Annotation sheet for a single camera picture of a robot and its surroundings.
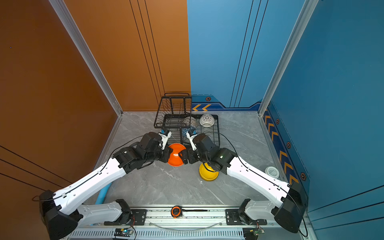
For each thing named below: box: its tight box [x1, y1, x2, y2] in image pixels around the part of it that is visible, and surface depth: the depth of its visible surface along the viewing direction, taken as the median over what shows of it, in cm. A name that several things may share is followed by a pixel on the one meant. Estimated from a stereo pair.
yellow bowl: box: [199, 162, 220, 181], surface depth 81 cm
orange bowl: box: [167, 143, 187, 167], surface depth 72 cm
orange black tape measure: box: [170, 205, 183, 219], surface depth 75 cm
